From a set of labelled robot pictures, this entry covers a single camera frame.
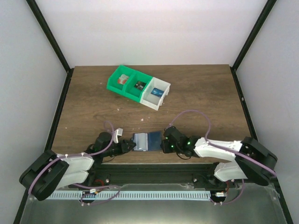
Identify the red white card in bin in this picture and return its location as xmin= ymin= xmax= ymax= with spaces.
xmin=117 ymin=74 xmax=129 ymax=85

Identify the green double storage bin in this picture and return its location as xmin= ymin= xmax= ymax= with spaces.
xmin=107 ymin=65 xmax=153 ymax=103

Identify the black aluminium frame rail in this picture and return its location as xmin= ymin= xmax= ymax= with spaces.
xmin=86 ymin=163 xmax=241 ymax=191

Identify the light blue slotted cable duct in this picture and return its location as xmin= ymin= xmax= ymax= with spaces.
xmin=48 ymin=190 xmax=211 ymax=201

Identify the black card in bin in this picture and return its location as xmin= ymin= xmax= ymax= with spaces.
xmin=134 ymin=81 xmax=146 ymax=91

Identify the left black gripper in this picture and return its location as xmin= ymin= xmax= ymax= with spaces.
xmin=102 ymin=140 xmax=137 ymax=158

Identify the right black frame post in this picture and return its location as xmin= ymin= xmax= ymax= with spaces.
xmin=231 ymin=0 xmax=278 ymax=70

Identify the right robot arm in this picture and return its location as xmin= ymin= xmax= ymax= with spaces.
xmin=161 ymin=126 xmax=278 ymax=188

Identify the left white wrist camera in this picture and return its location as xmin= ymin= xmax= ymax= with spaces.
xmin=113 ymin=128 xmax=123 ymax=144

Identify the blue card in bin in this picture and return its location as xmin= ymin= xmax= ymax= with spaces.
xmin=151 ymin=88 xmax=164 ymax=98

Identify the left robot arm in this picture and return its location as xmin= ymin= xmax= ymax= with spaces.
xmin=19 ymin=132 xmax=136 ymax=201

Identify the left black frame post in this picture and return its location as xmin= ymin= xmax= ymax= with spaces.
xmin=25 ymin=0 xmax=71 ymax=73

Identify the black frame post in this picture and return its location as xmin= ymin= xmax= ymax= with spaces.
xmin=25 ymin=0 xmax=71 ymax=73
xmin=231 ymin=0 xmax=278 ymax=70

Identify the white storage bin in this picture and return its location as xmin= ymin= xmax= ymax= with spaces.
xmin=140 ymin=77 xmax=171 ymax=111

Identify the blue leather card holder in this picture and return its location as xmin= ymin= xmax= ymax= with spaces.
xmin=132 ymin=131 xmax=162 ymax=152

